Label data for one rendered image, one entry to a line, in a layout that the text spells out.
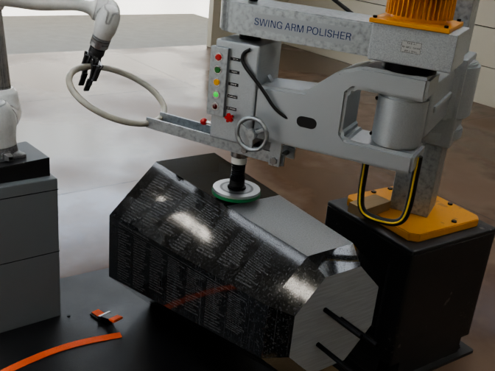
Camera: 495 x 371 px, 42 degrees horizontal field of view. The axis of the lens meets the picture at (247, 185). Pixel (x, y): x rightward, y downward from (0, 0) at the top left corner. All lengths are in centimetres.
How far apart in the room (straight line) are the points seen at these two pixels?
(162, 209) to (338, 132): 98
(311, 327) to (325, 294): 15
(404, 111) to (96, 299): 208
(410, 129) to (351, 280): 63
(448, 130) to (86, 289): 214
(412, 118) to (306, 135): 41
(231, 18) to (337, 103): 54
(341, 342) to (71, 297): 164
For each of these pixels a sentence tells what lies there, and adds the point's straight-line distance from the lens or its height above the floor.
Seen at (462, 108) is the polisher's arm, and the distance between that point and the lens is 308.
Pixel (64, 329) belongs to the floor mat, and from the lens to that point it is 353.
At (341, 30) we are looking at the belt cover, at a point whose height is 169.
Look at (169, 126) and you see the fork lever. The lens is 293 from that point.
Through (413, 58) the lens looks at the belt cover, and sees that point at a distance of 238.
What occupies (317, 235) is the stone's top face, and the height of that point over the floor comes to 87.
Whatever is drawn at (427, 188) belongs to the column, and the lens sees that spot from 321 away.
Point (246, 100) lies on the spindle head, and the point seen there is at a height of 136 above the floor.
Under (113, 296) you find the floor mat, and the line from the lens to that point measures 378.
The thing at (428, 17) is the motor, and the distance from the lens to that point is 237.
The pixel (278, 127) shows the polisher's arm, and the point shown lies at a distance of 263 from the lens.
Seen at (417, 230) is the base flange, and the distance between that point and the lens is 311.
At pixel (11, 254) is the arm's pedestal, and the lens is 335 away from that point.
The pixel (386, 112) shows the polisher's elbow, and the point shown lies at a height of 142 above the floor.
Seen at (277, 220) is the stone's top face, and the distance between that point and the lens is 277.
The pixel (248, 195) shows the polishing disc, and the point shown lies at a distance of 284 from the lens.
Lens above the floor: 204
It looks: 22 degrees down
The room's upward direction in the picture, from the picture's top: 6 degrees clockwise
